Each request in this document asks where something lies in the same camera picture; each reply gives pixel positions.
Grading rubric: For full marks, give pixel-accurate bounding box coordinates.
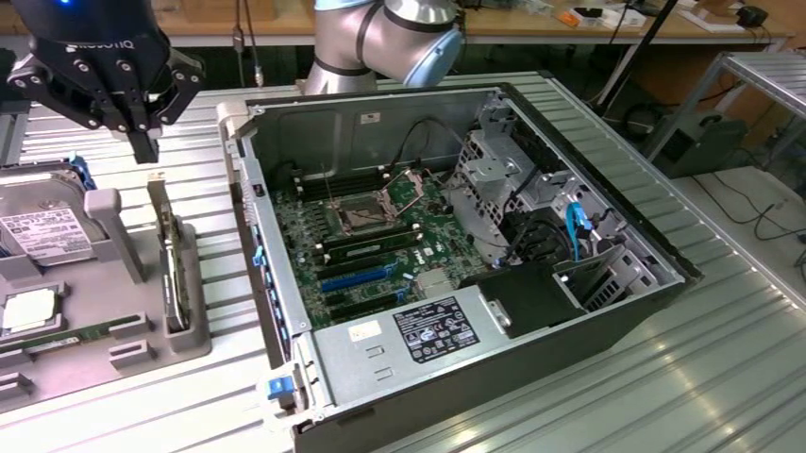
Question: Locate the hanging arm cable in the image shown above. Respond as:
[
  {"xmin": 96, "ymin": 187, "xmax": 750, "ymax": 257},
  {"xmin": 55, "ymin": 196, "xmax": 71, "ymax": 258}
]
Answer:
[{"xmin": 231, "ymin": 0, "xmax": 267, "ymax": 90}]

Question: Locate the silver CPU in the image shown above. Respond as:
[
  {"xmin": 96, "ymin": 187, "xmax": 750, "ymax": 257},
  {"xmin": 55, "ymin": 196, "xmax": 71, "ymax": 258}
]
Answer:
[{"xmin": 0, "ymin": 290, "xmax": 62, "ymax": 332}]

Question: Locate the grey parts rack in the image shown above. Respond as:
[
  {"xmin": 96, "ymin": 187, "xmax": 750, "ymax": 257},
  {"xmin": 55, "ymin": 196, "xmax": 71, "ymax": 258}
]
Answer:
[{"xmin": 0, "ymin": 186, "xmax": 212, "ymax": 416}]

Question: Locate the thin metal locking lever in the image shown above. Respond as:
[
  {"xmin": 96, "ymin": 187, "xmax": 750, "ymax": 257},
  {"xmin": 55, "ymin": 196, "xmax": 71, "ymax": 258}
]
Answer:
[{"xmin": 319, "ymin": 162, "xmax": 340, "ymax": 210}]

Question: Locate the black RAM slot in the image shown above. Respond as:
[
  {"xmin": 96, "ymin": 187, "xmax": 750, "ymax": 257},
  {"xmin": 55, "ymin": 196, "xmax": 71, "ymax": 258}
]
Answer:
[
  {"xmin": 298, "ymin": 176, "xmax": 391, "ymax": 200},
  {"xmin": 294, "ymin": 167, "xmax": 387, "ymax": 189}
]

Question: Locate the blue plastic disk bracket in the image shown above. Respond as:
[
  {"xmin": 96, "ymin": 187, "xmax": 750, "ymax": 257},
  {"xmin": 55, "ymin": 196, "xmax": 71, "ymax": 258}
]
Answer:
[{"xmin": 68, "ymin": 152, "xmax": 98, "ymax": 193}]

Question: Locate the long black expansion slot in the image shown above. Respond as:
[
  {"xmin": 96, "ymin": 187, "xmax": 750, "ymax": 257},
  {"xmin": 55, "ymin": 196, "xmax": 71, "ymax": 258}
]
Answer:
[
  {"xmin": 324, "ymin": 294, "xmax": 406, "ymax": 323},
  {"xmin": 314, "ymin": 262, "xmax": 391, "ymax": 285}
]

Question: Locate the graphics card with black shroud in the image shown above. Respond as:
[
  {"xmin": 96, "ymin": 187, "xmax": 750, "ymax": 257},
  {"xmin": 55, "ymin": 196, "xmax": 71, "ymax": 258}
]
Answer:
[{"xmin": 146, "ymin": 175, "xmax": 194, "ymax": 332}]

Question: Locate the hard disk with white label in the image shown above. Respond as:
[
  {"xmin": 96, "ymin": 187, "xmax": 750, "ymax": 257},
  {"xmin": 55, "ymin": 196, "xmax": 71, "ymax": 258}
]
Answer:
[{"xmin": 0, "ymin": 162, "xmax": 106, "ymax": 266}]

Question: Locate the black charger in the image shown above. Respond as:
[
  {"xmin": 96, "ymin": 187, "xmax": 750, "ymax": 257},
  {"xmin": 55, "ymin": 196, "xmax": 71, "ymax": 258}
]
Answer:
[{"xmin": 734, "ymin": 5, "xmax": 769, "ymax": 28}]

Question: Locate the black plastic air shroud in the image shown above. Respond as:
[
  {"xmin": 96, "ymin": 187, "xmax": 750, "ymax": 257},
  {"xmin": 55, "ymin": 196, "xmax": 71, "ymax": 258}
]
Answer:
[{"xmin": 459, "ymin": 261, "xmax": 593, "ymax": 340}]

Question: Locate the black floor cable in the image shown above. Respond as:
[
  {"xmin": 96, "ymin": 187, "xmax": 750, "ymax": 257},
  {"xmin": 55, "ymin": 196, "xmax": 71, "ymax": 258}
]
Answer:
[{"xmin": 710, "ymin": 169, "xmax": 806, "ymax": 243}]

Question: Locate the blue wire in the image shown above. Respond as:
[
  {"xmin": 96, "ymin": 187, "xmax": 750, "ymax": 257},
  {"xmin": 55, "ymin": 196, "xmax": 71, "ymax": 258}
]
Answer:
[{"xmin": 565, "ymin": 201, "xmax": 594, "ymax": 263}]

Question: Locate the black slanted pole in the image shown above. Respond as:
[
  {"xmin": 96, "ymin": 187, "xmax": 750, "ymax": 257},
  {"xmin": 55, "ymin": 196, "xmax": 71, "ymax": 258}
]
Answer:
[{"xmin": 594, "ymin": 0, "xmax": 683, "ymax": 109}]

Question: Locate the wooden workbench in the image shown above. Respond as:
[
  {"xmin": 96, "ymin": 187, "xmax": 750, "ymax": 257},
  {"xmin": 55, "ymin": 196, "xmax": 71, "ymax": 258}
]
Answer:
[{"xmin": 0, "ymin": 0, "xmax": 795, "ymax": 48}]

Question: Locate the metal socket cover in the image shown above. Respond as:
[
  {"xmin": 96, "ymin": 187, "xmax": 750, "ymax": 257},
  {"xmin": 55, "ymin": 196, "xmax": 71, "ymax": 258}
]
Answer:
[{"xmin": 375, "ymin": 168, "xmax": 431, "ymax": 221}]

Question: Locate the blue case latch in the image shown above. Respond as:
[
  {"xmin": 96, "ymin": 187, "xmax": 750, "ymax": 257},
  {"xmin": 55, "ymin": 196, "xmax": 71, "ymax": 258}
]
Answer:
[{"xmin": 266, "ymin": 376, "xmax": 298, "ymax": 403}]

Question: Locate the black box under frame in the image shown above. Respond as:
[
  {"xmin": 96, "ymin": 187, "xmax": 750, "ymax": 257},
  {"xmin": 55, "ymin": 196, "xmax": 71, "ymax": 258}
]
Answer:
[{"xmin": 654, "ymin": 114, "xmax": 751, "ymax": 179}]

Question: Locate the installed green RAM stick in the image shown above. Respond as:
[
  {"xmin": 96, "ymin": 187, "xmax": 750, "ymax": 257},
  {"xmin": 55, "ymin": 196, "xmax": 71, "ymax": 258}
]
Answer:
[{"xmin": 324, "ymin": 225, "xmax": 422, "ymax": 263}]

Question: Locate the loose green RAM stick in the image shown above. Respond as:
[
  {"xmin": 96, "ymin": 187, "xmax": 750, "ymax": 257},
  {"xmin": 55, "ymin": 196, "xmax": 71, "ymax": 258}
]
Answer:
[{"xmin": 0, "ymin": 318, "xmax": 139, "ymax": 359}]

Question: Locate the perforated metal disk bay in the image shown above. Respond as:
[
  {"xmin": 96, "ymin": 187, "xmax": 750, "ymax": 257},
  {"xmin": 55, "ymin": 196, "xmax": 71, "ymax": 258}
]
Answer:
[{"xmin": 450, "ymin": 126, "xmax": 570, "ymax": 266}]

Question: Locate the black open PC case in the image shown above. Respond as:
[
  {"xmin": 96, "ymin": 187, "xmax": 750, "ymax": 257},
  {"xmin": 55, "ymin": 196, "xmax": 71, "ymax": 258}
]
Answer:
[{"xmin": 215, "ymin": 82, "xmax": 706, "ymax": 453}]

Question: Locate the green motherboard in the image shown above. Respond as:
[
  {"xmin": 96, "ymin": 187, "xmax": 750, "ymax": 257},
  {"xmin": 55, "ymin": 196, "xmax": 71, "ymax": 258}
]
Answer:
[{"xmin": 270, "ymin": 167, "xmax": 499, "ymax": 331}]

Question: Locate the grey power supply with label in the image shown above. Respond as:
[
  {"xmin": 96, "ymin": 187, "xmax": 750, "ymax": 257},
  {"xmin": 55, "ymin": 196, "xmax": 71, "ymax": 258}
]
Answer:
[{"xmin": 311, "ymin": 282, "xmax": 513, "ymax": 408}]

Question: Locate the aluminium frame table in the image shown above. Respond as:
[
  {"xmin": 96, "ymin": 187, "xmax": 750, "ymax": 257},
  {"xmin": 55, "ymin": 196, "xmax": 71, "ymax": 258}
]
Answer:
[{"xmin": 645, "ymin": 49, "xmax": 806, "ymax": 172}]

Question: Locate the blue expansion slot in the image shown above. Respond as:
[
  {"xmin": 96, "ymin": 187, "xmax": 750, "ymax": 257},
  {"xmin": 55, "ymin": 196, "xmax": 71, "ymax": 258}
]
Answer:
[{"xmin": 319, "ymin": 273, "xmax": 396, "ymax": 294}]

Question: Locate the black wire bundle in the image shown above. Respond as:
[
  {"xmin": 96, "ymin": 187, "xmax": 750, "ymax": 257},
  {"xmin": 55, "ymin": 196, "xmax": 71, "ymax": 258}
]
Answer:
[{"xmin": 502, "ymin": 210, "xmax": 575, "ymax": 271}]

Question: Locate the silver chipset heat sink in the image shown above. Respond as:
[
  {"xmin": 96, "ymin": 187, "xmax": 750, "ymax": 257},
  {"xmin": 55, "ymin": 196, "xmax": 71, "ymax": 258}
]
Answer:
[{"xmin": 414, "ymin": 269, "xmax": 457, "ymax": 299}]

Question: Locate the orange box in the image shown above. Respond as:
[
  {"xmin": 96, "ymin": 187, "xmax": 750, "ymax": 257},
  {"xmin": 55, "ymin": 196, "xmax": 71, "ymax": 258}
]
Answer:
[{"xmin": 555, "ymin": 7, "xmax": 607, "ymax": 28}]

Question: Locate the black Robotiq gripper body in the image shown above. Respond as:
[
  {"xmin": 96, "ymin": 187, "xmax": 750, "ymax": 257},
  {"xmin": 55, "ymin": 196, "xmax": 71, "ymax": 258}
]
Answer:
[{"xmin": 11, "ymin": 0, "xmax": 172, "ymax": 132}]

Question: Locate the CPU socket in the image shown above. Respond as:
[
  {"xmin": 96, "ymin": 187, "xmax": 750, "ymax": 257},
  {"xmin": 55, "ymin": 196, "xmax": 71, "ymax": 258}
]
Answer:
[{"xmin": 332, "ymin": 195, "xmax": 396, "ymax": 236}]

